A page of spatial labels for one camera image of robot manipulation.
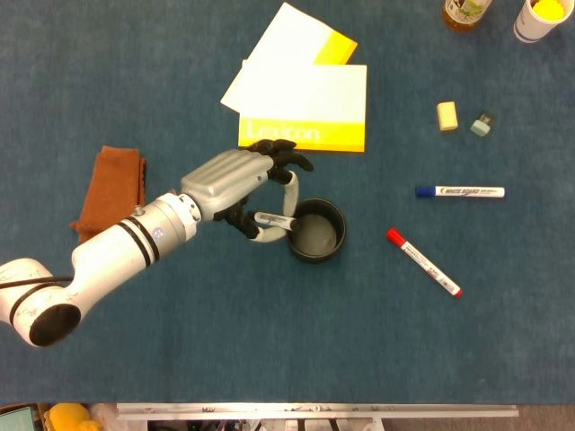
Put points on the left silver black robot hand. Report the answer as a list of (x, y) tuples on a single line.
[(224, 179)]

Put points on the black cap whiteboard marker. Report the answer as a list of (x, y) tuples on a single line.
[(274, 218)]

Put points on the red cap whiteboard marker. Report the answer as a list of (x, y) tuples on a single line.
[(424, 262)]

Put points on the blue cap whiteboard marker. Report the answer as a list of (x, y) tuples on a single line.
[(462, 191)]

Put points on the black round cup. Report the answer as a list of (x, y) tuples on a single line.
[(319, 258)]

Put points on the yellow white Lexicon notebook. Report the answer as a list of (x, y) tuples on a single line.
[(301, 99)]

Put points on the brown folded cloth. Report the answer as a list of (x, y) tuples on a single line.
[(112, 179)]

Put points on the yellow white plain notebook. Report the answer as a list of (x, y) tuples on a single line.
[(287, 36)]

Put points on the blue felt table cover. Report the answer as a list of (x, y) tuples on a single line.
[(269, 336)]

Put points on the cream eraser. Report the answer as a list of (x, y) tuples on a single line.
[(447, 116)]

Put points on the tea bottle with green label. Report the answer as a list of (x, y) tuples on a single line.
[(460, 20)]

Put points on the yellow soft object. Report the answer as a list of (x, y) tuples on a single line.
[(67, 417)]

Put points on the teal flat box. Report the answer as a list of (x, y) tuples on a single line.
[(15, 419)]

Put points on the white paper cup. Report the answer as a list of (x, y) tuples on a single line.
[(530, 27)]

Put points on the aluminium frame rail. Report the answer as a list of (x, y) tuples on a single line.
[(314, 410)]

